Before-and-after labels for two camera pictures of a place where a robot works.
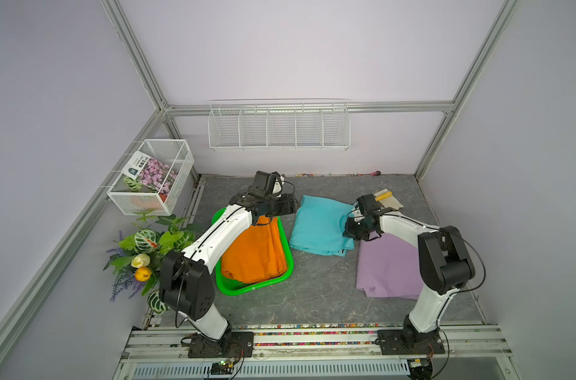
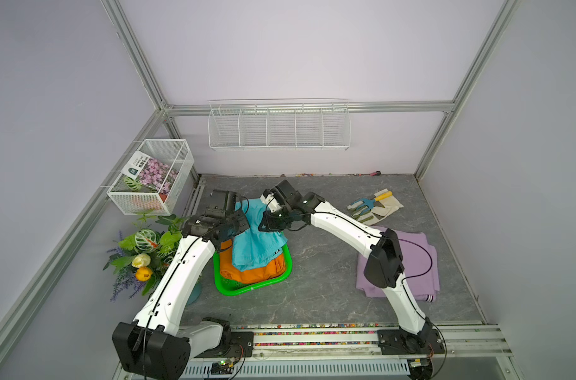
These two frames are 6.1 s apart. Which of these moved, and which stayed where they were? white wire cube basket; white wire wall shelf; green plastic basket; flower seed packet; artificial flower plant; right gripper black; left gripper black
Moved: left gripper black; right gripper black
Stayed: flower seed packet; green plastic basket; artificial flower plant; white wire cube basket; white wire wall shelf
